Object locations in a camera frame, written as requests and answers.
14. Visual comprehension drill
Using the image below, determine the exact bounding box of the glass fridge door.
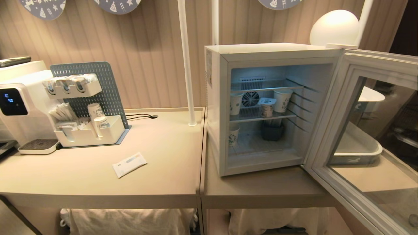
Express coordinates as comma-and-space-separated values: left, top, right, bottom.
303, 49, 418, 235

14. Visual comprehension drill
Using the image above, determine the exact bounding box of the white coffee machine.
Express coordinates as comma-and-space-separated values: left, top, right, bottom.
0, 60, 62, 155

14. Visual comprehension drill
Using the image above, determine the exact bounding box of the lidded paper cup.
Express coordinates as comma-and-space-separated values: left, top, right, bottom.
93, 117, 110, 138

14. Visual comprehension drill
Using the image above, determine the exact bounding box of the white pole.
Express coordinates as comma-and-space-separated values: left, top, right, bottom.
177, 0, 197, 127
354, 0, 374, 47
211, 0, 219, 46

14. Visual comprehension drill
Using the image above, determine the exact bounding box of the white lower organizer bin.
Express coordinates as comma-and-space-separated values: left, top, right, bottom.
53, 115, 126, 148

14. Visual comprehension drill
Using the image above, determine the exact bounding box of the dark container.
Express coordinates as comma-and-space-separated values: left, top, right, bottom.
261, 121, 284, 142

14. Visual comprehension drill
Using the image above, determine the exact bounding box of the grey pegboard organizer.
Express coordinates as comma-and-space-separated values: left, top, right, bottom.
50, 61, 132, 149

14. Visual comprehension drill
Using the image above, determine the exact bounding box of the white paper packet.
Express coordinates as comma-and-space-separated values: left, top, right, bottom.
112, 152, 148, 179

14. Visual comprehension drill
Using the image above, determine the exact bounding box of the white mini fridge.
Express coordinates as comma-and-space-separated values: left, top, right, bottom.
204, 43, 344, 177

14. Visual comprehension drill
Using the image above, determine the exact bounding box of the white cloth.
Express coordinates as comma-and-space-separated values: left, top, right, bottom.
60, 208, 199, 235
228, 208, 322, 235

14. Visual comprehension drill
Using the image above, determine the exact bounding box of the dark flat device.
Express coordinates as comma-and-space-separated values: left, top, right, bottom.
0, 56, 32, 68

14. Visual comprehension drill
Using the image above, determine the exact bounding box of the beige table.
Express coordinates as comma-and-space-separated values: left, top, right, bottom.
200, 111, 418, 235
0, 107, 205, 235

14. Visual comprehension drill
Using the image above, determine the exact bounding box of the blue round wall decoration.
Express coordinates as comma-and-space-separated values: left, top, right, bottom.
258, 0, 303, 10
19, 0, 67, 21
94, 0, 142, 15

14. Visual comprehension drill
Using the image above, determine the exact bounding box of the small yogurt cup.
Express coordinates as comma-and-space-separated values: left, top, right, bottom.
258, 97, 277, 118

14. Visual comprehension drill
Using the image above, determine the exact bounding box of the white tray with blue base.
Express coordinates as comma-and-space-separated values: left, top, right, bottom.
329, 86, 386, 165

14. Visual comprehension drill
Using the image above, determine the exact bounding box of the black cable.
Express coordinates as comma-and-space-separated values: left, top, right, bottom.
125, 113, 159, 121

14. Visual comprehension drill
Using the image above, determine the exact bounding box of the white round lamp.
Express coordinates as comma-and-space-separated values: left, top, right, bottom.
309, 9, 360, 50

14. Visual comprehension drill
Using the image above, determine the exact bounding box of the white upper organizer tray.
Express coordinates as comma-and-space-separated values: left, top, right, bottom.
43, 74, 102, 100

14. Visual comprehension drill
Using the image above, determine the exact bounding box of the patterned paper cup stack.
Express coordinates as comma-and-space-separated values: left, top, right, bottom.
87, 103, 106, 123

